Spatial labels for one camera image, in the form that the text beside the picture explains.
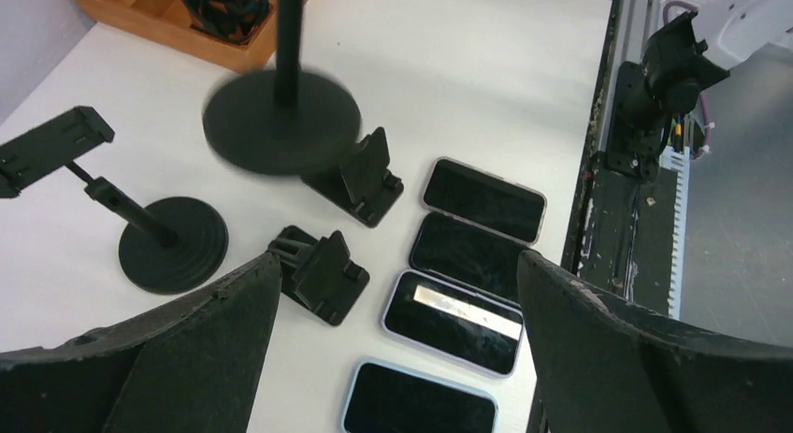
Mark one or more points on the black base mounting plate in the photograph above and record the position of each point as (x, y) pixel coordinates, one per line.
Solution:
(621, 236)

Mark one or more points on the white cable duct rail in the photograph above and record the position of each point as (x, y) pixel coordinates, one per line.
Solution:
(679, 163)

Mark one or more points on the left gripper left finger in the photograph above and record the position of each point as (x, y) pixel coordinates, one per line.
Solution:
(191, 365)

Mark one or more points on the orange compartment tray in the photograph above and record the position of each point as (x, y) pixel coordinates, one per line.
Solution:
(167, 22)

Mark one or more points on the black phone stand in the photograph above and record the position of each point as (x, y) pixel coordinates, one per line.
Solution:
(361, 184)
(318, 273)

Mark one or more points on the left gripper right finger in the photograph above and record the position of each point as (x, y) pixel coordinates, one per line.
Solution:
(606, 364)

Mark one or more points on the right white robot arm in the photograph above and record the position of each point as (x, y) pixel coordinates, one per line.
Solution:
(685, 57)

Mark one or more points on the lilac case phone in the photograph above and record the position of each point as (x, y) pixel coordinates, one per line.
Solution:
(456, 323)

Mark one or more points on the blue case phone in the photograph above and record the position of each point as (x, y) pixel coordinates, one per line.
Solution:
(384, 397)

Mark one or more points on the black rolled item in tray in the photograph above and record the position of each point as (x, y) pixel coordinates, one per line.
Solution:
(231, 21)

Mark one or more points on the black case phone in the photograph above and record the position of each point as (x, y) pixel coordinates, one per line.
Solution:
(455, 251)

